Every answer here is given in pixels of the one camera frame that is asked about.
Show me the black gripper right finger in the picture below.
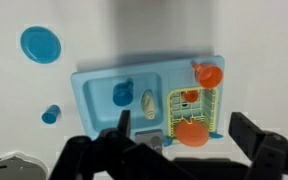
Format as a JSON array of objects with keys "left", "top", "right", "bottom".
[{"left": 228, "top": 112, "right": 288, "bottom": 180}]

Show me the blue toy faucet handle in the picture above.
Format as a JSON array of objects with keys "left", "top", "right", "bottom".
[
  {"left": 162, "top": 135, "right": 175, "bottom": 148},
  {"left": 210, "top": 131, "right": 224, "bottom": 140}
]

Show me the light blue toy sink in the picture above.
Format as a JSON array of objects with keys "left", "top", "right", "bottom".
[{"left": 70, "top": 55, "right": 226, "bottom": 141}]

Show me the yellow toy dish rack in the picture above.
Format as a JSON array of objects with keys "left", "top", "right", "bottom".
[{"left": 166, "top": 86, "right": 220, "bottom": 138}]

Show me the grey toy faucet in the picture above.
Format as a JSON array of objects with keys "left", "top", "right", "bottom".
[{"left": 134, "top": 130, "right": 165, "bottom": 155}]

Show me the small blue toy cup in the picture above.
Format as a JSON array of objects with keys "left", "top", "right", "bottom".
[{"left": 41, "top": 104, "right": 62, "bottom": 125}]

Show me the orange toy mug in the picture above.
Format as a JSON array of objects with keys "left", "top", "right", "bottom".
[{"left": 191, "top": 61, "right": 224, "bottom": 90}]

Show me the small orange toy cup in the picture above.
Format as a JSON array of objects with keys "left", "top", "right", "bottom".
[{"left": 181, "top": 90, "right": 200, "bottom": 103}]

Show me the blue toy plate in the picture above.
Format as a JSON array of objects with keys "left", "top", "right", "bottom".
[{"left": 19, "top": 25, "right": 62, "bottom": 65}]

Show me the blue toy mug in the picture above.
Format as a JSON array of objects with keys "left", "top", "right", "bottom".
[{"left": 112, "top": 78, "right": 135, "bottom": 107}]

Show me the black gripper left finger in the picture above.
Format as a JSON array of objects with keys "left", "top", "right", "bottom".
[{"left": 48, "top": 109, "right": 198, "bottom": 180}]

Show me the orange toy plate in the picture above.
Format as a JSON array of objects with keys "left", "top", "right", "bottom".
[{"left": 174, "top": 119, "right": 210, "bottom": 148}]

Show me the grey metal mounting plate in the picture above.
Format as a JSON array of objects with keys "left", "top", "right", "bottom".
[{"left": 0, "top": 151, "right": 49, "bottom": 180}]

